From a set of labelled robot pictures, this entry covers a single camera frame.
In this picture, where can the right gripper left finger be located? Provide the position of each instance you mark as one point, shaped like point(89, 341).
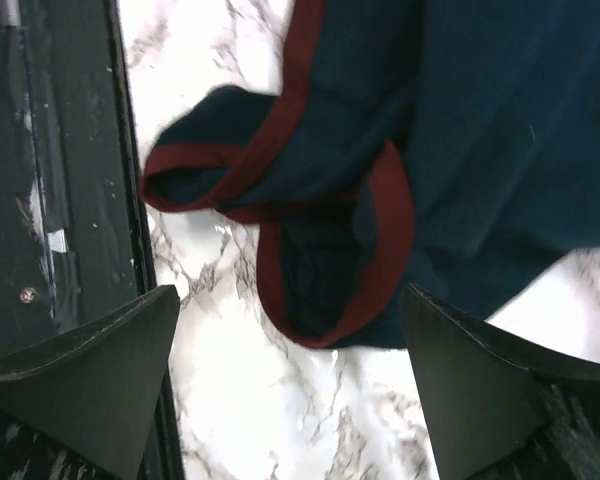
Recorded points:
point(95, 388)

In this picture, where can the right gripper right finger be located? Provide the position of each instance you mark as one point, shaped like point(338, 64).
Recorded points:
point(496, 405)

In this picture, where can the navy maroon tank top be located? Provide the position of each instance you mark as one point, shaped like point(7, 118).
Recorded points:
point(450, 144)

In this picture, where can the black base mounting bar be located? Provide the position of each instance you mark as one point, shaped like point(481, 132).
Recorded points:
point(74, 239)

